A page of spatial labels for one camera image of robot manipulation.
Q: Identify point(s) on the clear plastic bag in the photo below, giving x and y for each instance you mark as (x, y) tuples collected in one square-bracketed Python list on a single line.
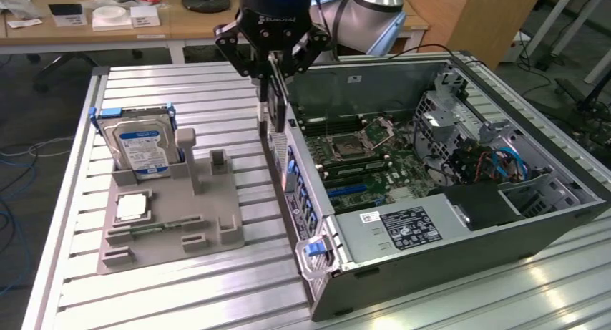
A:
[(19, 8)]

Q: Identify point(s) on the metal socket cover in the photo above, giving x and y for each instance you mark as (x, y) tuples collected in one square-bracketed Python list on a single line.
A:
[(376, 127)]

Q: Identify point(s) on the green motherboard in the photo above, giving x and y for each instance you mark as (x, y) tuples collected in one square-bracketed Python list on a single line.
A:
[(405, 169)]

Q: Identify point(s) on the grey parts rack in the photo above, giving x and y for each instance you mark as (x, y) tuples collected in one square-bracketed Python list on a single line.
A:
[(191, 208)]

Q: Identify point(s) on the black chair base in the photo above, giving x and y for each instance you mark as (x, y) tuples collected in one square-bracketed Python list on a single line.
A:
[(61, 67)]

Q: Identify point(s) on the white box with tape roll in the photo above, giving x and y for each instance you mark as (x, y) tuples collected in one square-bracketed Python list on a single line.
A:
[(112, 20)]

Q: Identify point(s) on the black round lamp base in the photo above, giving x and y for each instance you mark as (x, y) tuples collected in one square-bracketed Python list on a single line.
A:
[(205, 2)]

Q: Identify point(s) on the wooden desk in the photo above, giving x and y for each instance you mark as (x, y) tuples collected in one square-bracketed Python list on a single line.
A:
[(200, 25)]

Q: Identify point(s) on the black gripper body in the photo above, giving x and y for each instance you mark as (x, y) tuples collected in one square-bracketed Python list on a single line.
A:
[(273, 18)]

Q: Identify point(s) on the white table frame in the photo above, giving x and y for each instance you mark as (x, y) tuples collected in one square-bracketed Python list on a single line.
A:
[(602, 40)]

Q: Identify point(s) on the small white box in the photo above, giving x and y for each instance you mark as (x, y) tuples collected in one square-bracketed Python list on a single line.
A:
[(144, 16)]

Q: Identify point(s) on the black and white box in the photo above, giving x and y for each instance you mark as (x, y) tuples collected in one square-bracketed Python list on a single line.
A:
[(68, 15)]

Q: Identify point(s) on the white paper label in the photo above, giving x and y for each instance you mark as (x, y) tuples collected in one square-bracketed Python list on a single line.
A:
[(24, 23)]

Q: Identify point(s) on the CPU socket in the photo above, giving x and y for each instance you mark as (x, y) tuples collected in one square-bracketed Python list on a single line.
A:
[(345, 145)]

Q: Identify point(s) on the blue expansion slot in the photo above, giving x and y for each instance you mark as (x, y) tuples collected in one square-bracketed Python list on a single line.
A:
[(345, 192)]

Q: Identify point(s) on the silver CPU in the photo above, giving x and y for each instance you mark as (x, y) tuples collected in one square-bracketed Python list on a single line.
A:
[(131, 208)]

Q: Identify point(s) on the silver chipset heat sink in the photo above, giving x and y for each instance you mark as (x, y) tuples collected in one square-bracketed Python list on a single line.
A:
[(405, 194)]

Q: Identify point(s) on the open black PC case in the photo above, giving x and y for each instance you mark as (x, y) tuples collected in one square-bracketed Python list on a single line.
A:
[(429, 272)]

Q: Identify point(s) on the hard disk in blue carrier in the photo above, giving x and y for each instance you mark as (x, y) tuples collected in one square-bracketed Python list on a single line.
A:
[(137, 144)]

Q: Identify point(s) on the blue case latch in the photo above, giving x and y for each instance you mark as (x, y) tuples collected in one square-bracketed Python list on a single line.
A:
[(316, 248)]

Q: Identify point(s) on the wooden cabinet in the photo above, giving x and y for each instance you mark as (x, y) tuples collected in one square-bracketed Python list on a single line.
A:
[(477, 22)]

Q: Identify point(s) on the green RAM stick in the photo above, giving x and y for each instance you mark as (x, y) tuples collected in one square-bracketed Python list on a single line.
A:
[(157, 227)]

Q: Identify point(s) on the grey power supply unit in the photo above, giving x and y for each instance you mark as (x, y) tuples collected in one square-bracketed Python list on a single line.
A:
[(409, 229)]

